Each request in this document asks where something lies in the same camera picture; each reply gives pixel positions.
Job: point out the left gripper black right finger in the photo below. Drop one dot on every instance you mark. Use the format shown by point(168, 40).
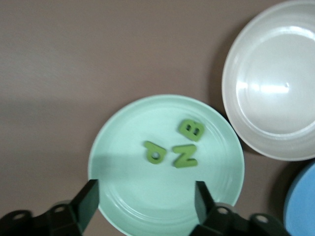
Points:
point(204, 204)

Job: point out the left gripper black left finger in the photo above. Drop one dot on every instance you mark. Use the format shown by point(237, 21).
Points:
point(83, 204)

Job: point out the green letter N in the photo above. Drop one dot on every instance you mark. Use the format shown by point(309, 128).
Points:
point(184, 156)

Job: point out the green letter B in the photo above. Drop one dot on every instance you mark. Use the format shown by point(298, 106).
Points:
point(193, 129)

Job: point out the green letter P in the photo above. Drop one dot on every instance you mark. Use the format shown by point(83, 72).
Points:
point(150, 147)

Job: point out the light green plate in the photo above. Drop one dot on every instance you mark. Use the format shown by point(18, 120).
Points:
point(147, 184)

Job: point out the blue plate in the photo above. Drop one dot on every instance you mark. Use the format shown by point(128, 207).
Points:
point(302, 204)

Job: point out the beige plate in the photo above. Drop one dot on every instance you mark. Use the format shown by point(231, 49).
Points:
point(270, 73)

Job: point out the brown table cover sheet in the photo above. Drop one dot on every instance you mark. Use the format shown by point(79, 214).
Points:
point(73, 49)

